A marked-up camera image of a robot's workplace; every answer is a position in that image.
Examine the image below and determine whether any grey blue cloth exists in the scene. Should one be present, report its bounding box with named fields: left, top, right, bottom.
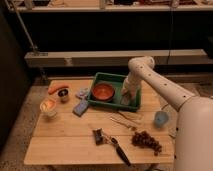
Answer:
left=76, top=88, right=90, bottom=99

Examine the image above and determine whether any light blue cup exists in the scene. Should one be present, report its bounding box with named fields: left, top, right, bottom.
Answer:
left=154, top=111, right=169, bottom=128

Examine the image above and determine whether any bunch of dark grapes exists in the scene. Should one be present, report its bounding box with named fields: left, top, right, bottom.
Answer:
left=132, top=131, right=162, bottom=156

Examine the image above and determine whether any green plastic tray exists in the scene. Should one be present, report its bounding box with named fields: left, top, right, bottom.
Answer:
left=87, top=72, right=141, bottom=112

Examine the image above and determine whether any small metal cup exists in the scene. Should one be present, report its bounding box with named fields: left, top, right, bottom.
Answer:
left=58, top=89, right=69, bottom=103

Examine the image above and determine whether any white cup with orange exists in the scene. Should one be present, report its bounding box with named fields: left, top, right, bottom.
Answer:
left=40, top=99, right=57, bottom=117

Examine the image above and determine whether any orange bowl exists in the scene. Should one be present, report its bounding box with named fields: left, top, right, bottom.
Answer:
left=92, top=83, right=115, bottom=101

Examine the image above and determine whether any grey metal shelf beam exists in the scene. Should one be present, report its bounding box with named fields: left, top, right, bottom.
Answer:
left=25, top=49, right=213, bottom=68

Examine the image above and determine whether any blue sponge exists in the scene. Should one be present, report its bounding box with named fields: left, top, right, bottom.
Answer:
left=73, top=99, right=89, bottom=117

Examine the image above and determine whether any dark chocolate bar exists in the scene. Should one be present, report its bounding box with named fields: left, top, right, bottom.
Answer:
left=93, top=129, right=103, bottom=145

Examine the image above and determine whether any orange carrot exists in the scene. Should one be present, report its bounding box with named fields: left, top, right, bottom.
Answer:
left=48, top=84, right=69, bottom=95

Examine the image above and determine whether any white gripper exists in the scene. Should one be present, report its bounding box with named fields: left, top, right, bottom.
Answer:
left=121, top=73, right=141, bottom=98

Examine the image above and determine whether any metal fork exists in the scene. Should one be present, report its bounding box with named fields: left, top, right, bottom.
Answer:
left=110, top=117, right=137, bottom=131

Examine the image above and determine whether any diagonal metal pole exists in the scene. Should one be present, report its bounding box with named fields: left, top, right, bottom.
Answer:
left=9, top=0, right=41, bottom=56

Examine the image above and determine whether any wooden spoon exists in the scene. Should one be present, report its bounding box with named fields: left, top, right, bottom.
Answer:
left=118, top=111, right=142, bottom=121

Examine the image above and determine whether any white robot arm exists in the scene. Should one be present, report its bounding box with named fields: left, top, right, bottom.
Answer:
left=122, top=56, right=213, bottom=171

